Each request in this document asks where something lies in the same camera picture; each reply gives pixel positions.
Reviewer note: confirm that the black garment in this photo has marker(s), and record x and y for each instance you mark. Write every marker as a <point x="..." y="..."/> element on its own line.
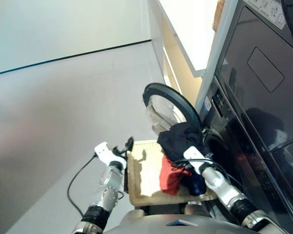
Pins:
<point x="180" y="139"/>

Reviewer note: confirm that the red garment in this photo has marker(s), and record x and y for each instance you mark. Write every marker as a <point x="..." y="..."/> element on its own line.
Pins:
<point x="170" y="178"/>

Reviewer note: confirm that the dark blue garment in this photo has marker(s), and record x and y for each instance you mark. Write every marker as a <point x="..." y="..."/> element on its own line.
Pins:
<point x="196" y="185"/>

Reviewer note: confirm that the pale woven laundry basket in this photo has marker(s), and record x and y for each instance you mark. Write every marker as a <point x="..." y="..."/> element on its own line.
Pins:
<point x="146" y="175"/>

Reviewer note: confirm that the round washing machine door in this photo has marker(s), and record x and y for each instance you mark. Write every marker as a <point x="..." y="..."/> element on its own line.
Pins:
<point x="185" y="102"/>

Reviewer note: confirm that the silver robot torso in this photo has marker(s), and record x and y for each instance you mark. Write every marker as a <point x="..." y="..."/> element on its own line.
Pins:
<point x="148" y="224"/>

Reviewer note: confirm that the white cabinet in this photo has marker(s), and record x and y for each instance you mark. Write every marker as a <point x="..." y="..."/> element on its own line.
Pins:
<point x="192" y="36"/>

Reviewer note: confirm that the brown wicker box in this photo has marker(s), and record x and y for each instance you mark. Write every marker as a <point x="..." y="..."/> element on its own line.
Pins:
<point x="219" y="17"/>

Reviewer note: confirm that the white instruction label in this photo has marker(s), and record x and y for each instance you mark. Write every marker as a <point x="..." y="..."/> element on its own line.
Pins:
<point x="270" y="12"/>

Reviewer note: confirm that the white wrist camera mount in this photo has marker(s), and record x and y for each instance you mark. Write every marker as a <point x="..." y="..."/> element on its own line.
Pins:
<point x="192" y="154"/>
<point x="107" y="153"/>

